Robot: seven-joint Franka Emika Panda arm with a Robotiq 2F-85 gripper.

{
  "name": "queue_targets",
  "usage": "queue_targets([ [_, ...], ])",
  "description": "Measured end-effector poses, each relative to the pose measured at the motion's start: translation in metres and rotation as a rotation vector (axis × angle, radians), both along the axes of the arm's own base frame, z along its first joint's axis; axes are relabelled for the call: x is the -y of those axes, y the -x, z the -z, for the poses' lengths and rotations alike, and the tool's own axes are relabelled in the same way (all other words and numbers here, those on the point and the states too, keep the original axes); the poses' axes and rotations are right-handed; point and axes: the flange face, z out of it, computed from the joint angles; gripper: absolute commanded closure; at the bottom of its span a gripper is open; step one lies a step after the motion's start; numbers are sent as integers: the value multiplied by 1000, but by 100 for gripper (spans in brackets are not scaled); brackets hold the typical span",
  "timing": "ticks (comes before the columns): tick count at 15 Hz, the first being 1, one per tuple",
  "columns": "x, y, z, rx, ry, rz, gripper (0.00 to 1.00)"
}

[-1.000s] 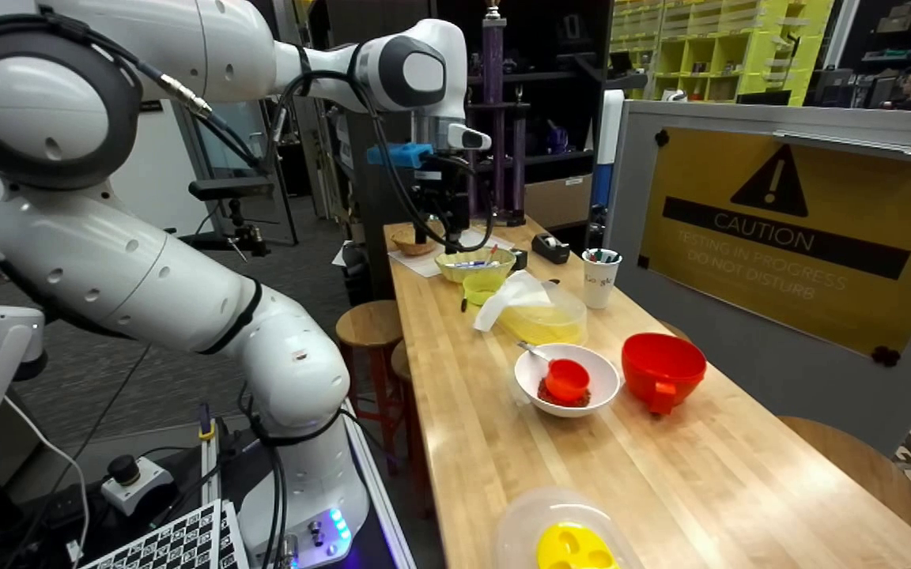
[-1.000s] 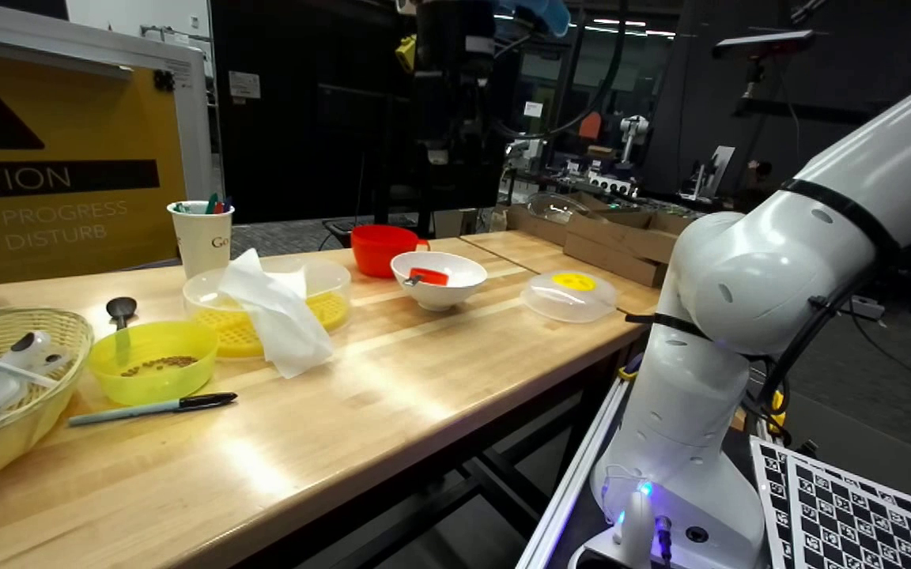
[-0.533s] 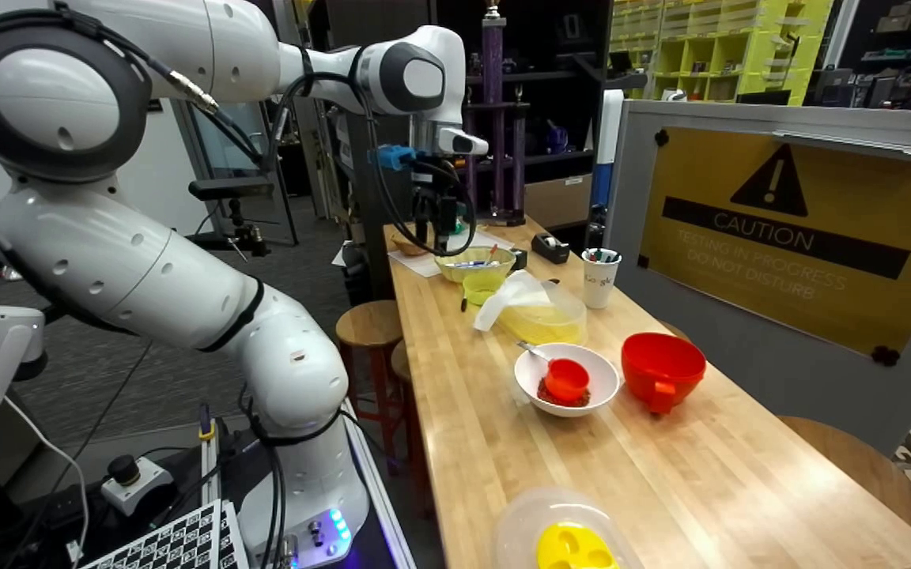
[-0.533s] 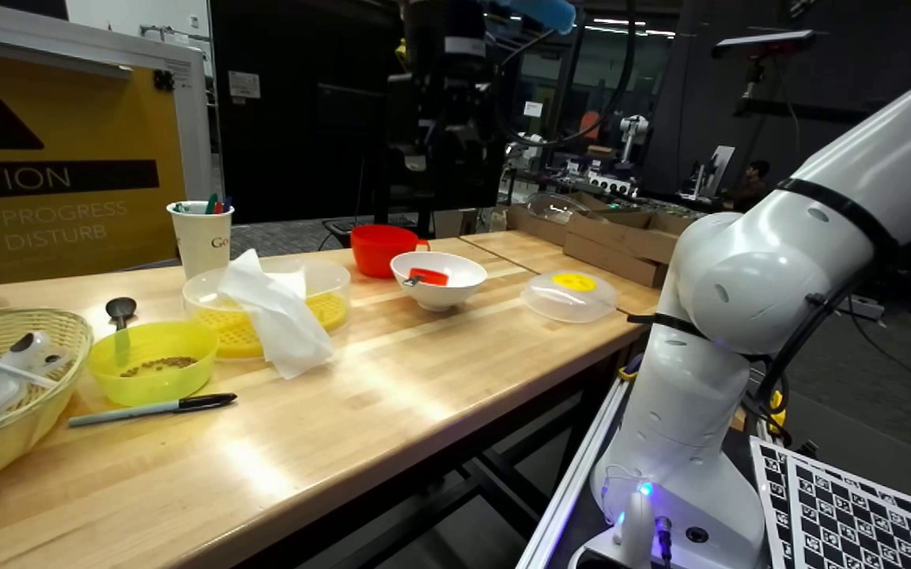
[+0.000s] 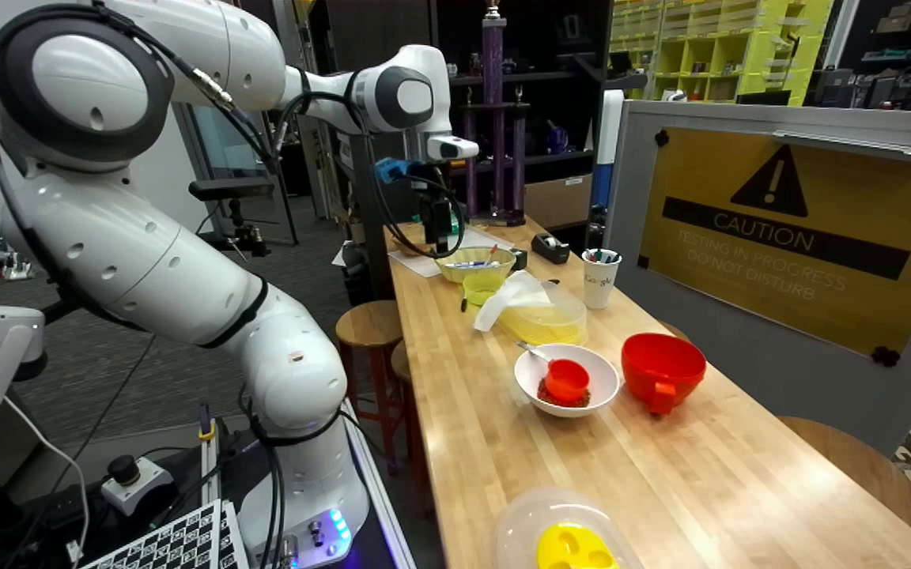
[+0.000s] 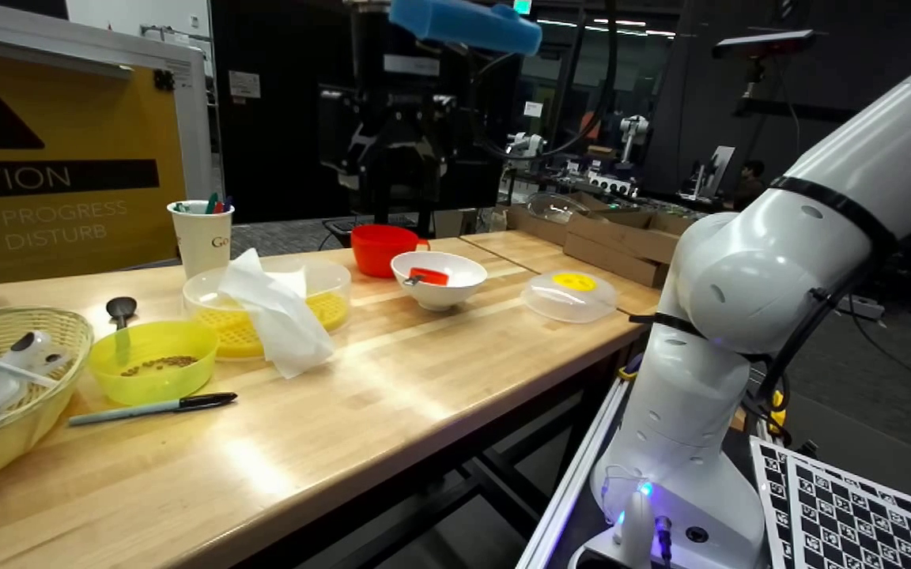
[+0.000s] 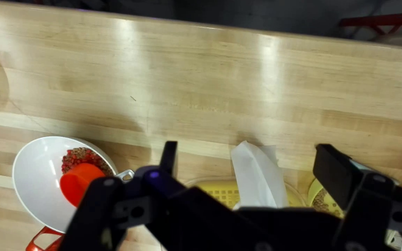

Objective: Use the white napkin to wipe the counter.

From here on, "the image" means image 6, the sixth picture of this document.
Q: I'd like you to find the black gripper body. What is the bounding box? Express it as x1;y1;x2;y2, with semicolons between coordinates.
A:
338;0;446;229

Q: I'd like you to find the white napkin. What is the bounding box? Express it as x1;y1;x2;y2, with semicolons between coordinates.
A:
218;249;331;380

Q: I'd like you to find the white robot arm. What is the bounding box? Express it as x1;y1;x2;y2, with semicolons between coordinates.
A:
576;76;911;569

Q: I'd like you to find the red bowl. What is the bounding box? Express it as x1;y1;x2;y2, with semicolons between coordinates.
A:
352;224;425;279

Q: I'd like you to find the white bowl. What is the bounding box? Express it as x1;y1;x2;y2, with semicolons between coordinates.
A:
390;249;488;311

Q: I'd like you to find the white paper cup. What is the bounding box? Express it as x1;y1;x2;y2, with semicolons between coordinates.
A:
168;199;233;275

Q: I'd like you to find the clear lid with yellow tray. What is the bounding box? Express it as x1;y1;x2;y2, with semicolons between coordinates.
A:
523;269;616;324

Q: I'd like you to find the clear container with yellow grid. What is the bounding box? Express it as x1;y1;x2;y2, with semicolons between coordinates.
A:
183;263;352;358

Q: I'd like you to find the metal spoon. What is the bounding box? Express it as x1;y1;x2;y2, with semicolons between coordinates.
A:
105;298;136;364

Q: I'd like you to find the green plastic bowl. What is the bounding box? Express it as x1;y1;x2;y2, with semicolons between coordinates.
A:
89;320;218;405

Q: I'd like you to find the yellow caution sign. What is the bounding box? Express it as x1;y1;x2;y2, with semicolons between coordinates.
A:
0;57;183;283

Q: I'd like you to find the woven wicker basket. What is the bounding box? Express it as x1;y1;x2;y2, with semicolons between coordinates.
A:
0;307;96;471

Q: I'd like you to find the checkered calibration board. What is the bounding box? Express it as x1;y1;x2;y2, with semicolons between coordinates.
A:
751;440;911;569

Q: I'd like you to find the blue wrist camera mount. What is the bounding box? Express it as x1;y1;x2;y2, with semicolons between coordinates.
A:
390;0;544;53

